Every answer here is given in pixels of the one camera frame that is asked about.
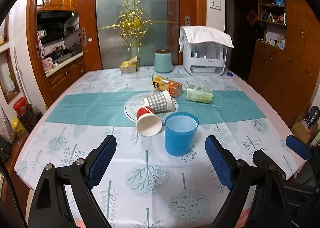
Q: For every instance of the cardboard box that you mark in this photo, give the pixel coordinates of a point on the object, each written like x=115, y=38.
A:
x=301, y=131

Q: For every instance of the grey checked paper cup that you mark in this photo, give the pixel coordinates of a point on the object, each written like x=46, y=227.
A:
x=160, y=101

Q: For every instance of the red round tin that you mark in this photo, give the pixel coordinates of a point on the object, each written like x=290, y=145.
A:
x=20, y=106

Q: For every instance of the white cloth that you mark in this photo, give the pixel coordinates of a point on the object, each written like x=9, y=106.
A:
x=202, y=34

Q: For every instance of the orange snack bottle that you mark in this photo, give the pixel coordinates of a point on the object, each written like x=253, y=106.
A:
x=168, y=85

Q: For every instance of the dark woven basket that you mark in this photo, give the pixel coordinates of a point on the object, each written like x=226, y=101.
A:
x=28, y=120

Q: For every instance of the blue bottle cap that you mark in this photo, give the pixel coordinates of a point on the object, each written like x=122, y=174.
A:
x=230, y=74

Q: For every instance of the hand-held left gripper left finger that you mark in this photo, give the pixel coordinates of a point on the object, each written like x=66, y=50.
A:
x=102, y=161

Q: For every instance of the yellow tissue box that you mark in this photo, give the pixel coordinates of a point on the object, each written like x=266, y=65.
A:
x=128, y=67

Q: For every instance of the green drink carton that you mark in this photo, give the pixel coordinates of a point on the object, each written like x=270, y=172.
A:
x=199, y=94

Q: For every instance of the teal canister with wooden lid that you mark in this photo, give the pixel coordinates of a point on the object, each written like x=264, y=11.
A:
x=163, y=62

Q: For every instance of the wooden shelf cabinet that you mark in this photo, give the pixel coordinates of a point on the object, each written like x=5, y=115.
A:
x=290, y=67

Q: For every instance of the tree print tablecloth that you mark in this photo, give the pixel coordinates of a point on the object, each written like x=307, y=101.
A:
x=150, y=193

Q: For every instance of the white wall switch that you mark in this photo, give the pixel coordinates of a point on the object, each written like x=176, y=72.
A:
x=215, y=3

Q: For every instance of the range hood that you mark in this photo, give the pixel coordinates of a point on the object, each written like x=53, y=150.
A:
x=55, y=19

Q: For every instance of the red door decoration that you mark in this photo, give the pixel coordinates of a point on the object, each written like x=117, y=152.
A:
x=252, y=17

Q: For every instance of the black wok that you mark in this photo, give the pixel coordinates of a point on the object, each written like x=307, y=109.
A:
x=73, y=48

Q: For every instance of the blue plastic cup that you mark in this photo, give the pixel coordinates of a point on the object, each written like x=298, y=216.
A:
x=178, y=143

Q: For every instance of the wooden lower kitchen cabinet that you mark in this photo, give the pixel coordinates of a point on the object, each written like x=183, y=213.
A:
x=65, y=77

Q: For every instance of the gold door ornament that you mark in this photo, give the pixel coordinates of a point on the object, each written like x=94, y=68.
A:
x=136, y=21

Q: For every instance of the red paper cup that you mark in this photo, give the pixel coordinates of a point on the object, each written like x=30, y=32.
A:
x=148, y=124

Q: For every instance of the white round plate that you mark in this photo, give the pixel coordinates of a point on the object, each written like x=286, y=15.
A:
x=132, y=109

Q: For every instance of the teal table runner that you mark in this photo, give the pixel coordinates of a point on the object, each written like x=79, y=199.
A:
x=87, y=108

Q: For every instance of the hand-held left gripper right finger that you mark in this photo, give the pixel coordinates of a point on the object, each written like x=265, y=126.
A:
x=220, y=164

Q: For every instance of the white countertop appliance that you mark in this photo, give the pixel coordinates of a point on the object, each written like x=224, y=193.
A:
x=207, y=69

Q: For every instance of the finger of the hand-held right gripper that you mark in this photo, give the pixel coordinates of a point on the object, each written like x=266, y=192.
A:
x=298, y=146
x=266, y=159

